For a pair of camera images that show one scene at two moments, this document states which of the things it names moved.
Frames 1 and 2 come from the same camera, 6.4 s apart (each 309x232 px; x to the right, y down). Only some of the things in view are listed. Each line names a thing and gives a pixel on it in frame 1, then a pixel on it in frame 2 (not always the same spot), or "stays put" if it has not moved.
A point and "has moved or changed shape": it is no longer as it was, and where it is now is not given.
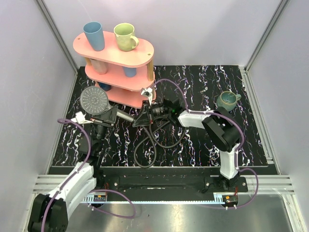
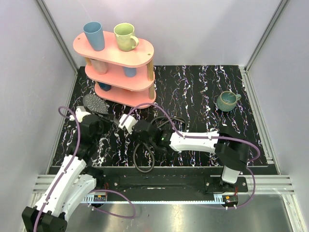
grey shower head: x=93 y=100 has moved or changed shape
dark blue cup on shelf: x=104 y=86 stays put
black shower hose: x=154 y=140 has moved or changed shape
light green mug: x=125 y=41 stays put
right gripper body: x=149 y=115 -> x=137 y=137
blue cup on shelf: x=130 y=72 stays put
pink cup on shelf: x=101 y=67 stays put
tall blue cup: x=94 y=33 stays put
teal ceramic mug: x=228 y=99 stays put
